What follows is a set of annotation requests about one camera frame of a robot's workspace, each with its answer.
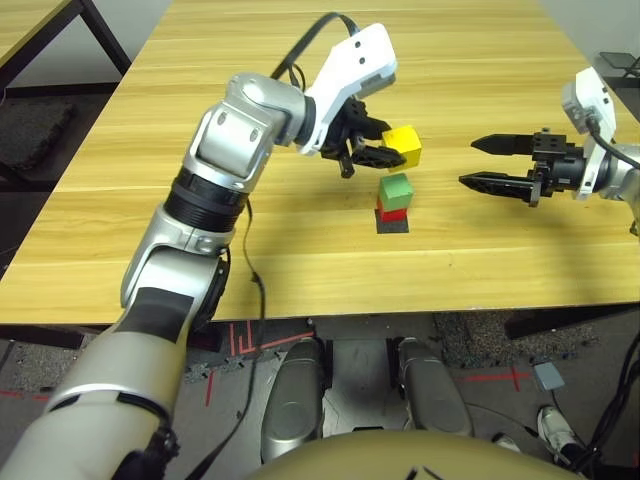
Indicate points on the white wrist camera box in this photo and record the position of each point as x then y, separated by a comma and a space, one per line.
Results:
592, 100
350, 70

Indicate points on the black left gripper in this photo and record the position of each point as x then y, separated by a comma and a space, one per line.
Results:
347, 127

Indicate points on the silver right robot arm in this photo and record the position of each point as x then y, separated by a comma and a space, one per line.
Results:
622, 180

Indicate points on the black square tape marker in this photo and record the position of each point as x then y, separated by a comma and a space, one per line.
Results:
392, 228

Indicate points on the green wooden block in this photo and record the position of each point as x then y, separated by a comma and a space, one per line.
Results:
395, 192

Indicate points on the grey right robot foot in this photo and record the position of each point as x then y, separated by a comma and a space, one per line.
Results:
435, 395

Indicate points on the white sneaker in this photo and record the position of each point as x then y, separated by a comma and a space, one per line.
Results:
507, 442
555, 427

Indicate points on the beige robot torso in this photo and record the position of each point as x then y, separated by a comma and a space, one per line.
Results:
375, 457

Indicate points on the black chair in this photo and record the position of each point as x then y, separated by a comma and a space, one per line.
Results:
620, 62

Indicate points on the speckled dark carpet mat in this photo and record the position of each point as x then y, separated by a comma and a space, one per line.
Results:
475, 340

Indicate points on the grey robot foot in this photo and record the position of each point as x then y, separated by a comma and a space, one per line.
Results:
292, 400
435, 395

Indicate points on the grey left robot foot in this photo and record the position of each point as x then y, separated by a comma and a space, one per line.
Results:
292, 400

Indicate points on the red wooden block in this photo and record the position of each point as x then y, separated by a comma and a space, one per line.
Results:
392, 215

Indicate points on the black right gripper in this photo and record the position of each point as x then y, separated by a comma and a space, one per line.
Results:
557, 165

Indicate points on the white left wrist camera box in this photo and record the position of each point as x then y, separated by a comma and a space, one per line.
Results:
350, 70

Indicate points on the wooden side table black frame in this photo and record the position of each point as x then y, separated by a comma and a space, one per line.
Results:
25, 25

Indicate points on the grey foot pedal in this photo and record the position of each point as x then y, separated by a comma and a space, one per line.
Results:
547, 376

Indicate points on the black table frame beam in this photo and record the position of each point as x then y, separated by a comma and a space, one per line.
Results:
550, 322

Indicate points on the black foam mat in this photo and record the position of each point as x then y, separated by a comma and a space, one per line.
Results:
30, 125

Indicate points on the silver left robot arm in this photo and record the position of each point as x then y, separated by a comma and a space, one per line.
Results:
225, 135

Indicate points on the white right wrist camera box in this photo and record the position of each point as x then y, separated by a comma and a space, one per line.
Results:
592, 100

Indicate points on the yellow wooden block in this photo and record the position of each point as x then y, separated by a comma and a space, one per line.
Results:
407, 145

